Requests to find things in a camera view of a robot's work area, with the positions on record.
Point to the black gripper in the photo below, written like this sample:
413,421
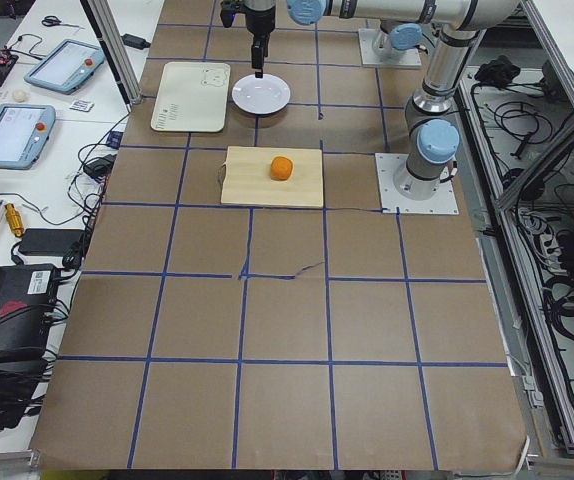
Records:
259,21

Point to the white round plate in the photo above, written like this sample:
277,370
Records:
261,96

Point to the orange fruit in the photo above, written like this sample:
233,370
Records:
281,168

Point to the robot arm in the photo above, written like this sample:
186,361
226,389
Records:
433,139
396,37

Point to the cream bear tray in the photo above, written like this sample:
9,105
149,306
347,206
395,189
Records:
192,97

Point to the small black adapter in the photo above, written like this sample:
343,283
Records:
134,41

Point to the wooden cutting board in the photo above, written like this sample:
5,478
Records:
248,178

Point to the far teach pendant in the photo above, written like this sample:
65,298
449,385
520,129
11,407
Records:
67,67

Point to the teach pendant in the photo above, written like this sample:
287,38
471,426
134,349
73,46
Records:
67,67
24,132

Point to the black scissors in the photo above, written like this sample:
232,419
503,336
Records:
50,21

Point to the near teach pendant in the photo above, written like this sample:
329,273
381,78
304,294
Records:
24,132

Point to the black power adapter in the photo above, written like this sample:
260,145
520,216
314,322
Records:
48,242

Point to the black computer box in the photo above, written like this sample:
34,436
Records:
28,301

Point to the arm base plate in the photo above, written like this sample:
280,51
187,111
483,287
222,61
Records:
377,52
402,193

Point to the aluminium frame post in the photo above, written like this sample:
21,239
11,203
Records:
103,24

